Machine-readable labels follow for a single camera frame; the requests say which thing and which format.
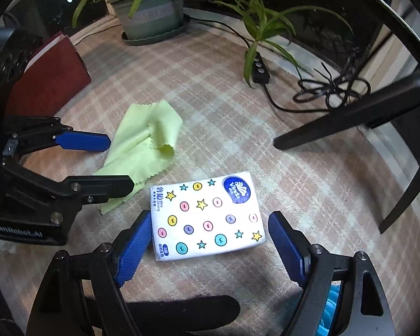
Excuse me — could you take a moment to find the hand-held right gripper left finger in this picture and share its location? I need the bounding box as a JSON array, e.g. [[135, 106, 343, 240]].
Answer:
[[26, 211, 153, 336]]

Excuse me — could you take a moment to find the grey-green pot saucer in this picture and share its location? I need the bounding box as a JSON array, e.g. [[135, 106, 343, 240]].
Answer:
[[121, 14, 190, 46]]

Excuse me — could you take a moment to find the brown cardboard box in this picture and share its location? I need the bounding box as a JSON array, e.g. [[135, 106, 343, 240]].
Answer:
[[5, 31, 92, 117]]

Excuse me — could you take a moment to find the light blue ribbed item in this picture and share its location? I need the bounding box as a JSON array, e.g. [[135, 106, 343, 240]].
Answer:
[[316, 283, 344, 336]]

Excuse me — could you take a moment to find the plaid table cover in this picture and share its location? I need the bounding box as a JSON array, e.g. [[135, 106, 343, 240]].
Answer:
[[0, 17, 420, 336]]

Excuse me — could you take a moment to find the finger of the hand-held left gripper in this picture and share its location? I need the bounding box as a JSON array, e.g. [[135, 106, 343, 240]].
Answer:
[[1, 160, 136, 225], [3, 115, 112, 155]]

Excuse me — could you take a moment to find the white dotted tissue pack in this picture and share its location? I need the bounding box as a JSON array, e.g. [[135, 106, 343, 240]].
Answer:
[[149, 170, 267, 262]]

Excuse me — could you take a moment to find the thin black power cable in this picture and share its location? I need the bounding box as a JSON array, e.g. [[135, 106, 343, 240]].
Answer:
[[72, 21, 125, 46]]

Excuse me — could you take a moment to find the grey-green plant pot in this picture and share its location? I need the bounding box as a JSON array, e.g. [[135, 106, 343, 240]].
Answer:
[[107, 0, 186, 41]]

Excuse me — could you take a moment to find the black inline cable switch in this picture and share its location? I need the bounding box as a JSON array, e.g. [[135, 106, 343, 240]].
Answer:
[[251, 51, 270, 85]]

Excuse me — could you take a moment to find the small spider plantlet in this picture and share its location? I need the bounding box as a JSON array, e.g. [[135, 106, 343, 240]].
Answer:
[[210, 0, 354, 89]]

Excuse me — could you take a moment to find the light green cloth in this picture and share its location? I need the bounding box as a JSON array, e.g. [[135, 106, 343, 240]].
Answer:
[[93, 100, 183, 215]]

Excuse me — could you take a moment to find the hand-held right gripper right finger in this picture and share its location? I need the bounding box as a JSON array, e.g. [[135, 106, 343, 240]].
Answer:
[[268, 211, 395, 336]]

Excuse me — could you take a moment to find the black ring light cable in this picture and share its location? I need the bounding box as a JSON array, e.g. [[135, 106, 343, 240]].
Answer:
[[184, 14, 372, 113]]

